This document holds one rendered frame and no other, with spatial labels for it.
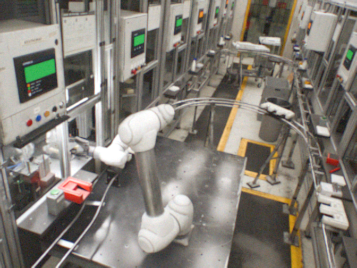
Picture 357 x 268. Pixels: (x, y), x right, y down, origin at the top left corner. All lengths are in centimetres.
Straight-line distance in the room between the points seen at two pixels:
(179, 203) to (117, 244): 44
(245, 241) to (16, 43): 241
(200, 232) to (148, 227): 47
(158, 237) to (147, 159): 42
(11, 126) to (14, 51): 32
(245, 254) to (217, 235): 90
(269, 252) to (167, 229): 149
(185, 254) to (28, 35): 139
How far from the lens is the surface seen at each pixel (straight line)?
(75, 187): 187
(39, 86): 152
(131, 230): 195
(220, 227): 205
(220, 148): 425
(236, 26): 986
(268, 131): 466
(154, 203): 158
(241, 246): 292
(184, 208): 174
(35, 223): 174
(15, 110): 147
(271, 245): 303
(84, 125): 234
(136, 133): 138
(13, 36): 141
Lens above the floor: 210
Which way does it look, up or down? 28 degrees down
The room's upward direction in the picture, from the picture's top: 7 degrees clockwise
